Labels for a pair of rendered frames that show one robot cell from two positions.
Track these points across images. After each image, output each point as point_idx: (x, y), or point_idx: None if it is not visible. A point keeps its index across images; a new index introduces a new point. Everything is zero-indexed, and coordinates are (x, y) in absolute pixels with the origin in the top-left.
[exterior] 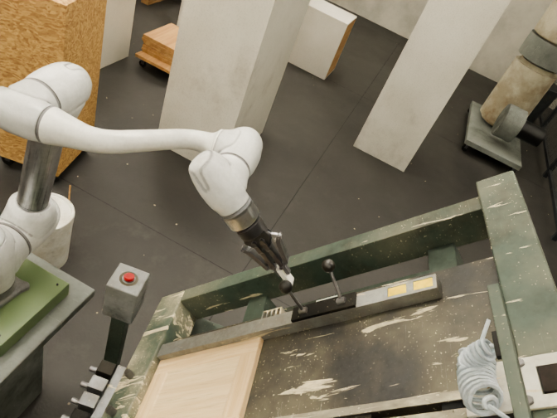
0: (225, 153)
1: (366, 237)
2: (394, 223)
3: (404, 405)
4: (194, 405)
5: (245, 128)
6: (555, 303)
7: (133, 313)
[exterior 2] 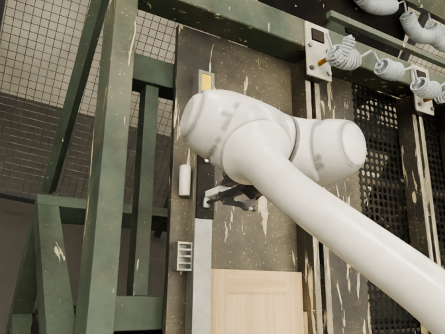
0: (296, 126)
1: (118, 116)
2: (110, 79)
3: (311, 118)
4: None
5: (229, 94)
6: (275, 10)
7: None
